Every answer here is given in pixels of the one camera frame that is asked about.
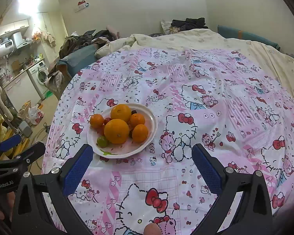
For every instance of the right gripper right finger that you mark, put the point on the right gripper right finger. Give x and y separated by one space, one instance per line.
210 168

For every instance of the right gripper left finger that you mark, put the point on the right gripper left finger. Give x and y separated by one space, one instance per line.
74 169

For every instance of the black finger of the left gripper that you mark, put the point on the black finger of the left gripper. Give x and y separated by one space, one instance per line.
31 154

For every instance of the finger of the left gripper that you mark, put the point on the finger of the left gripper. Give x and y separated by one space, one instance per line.
10 143

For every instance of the green grape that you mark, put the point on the green grape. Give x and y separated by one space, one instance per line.
102 142

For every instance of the small tangerine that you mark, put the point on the small tangerine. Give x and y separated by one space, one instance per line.
96 121
136 119
140 133

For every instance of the large orange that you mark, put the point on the large orange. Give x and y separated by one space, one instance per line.
121 111
116 131

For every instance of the red cherry tomato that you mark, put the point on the red cherry tomato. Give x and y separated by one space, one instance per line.
106 120

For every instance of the person's left hand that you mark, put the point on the person's left hand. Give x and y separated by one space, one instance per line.
6 205

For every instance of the person's right hand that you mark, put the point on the person's right hand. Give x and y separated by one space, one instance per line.
152 229

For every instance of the white red plastic bag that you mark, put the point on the white red plastic bag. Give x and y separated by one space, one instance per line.
35 115

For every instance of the white washing machine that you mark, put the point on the white washing machine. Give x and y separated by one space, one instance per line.
38 74

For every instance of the white water heater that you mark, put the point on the white water heater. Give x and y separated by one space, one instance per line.
6 47

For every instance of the pile of clothes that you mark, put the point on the pile of clothes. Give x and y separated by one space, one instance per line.
76 53

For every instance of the cream blanket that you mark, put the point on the cream blanket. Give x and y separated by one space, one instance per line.
278 65

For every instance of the teal pillow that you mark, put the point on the teal pillow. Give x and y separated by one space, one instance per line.
228 32

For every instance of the dark clothes on bed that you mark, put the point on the dark clothes on bed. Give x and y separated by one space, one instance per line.
189 24

